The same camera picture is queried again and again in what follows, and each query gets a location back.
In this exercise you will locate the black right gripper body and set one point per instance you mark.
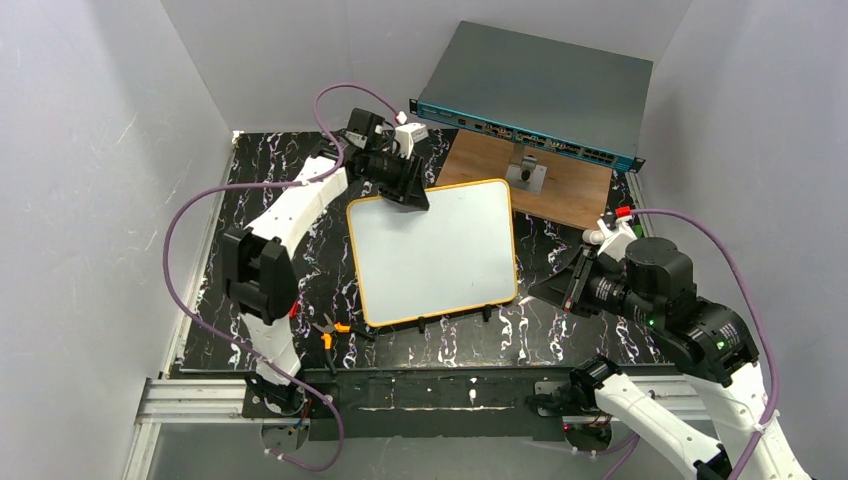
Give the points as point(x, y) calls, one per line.
point(578, 283)

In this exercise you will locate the aluminium frame rail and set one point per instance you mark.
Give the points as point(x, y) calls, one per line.
point(196, 429)

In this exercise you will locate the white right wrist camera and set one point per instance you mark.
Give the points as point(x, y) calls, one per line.
point(616, 250)

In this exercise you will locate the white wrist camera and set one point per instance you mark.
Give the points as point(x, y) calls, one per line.
point(407, 135)
point(616, 250)

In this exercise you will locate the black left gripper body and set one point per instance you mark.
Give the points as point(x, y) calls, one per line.
point(404, 181)

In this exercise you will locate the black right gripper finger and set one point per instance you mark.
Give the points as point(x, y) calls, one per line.
point(576, 266)
point(555, 290)

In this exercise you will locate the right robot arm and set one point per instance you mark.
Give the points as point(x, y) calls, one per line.
point(708, 343)

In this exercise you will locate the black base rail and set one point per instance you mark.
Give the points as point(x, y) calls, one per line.
point(462, 403)

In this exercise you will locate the grey network switch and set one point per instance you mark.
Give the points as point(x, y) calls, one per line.
point(567, 99)

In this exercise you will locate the orange handled pliers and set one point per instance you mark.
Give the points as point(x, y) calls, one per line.
point(330, 330)

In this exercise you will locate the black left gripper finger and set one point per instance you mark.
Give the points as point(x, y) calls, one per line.
point(416, 181)
point(413, 202)

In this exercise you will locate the metal bracket on board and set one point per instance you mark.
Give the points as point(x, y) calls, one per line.
point(524, 171)

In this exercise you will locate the orange framed whiteboard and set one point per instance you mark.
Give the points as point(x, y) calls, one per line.
point(457, 256)

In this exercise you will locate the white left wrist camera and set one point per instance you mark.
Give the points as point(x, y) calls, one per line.
point(407, 135)

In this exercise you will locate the white and green pipe fitting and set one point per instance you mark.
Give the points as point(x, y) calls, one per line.
point(591, 236)

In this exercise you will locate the wooden board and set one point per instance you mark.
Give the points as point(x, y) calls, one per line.
point(549, 186)

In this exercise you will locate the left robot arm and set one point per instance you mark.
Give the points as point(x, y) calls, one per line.
point(256, 259)

